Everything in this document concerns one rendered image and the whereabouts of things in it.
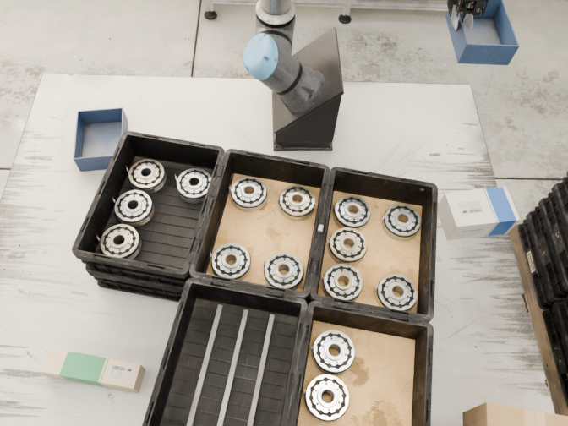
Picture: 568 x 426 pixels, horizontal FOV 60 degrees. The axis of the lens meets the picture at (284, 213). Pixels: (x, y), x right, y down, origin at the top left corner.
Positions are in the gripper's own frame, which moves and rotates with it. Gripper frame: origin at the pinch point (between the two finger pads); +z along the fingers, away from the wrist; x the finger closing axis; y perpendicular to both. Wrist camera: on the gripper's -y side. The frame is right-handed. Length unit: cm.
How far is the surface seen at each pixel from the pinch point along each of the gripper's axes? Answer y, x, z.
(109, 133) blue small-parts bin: 12, -112, 29
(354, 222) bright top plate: 52, -31, 22
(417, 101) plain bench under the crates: -9.3, -4.3, 41.5
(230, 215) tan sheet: 49, -66, 21
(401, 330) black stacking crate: 82, -21, 21
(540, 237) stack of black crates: 24, 49, 89
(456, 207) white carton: 41, 1, 33
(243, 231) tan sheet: 54, -62, 22
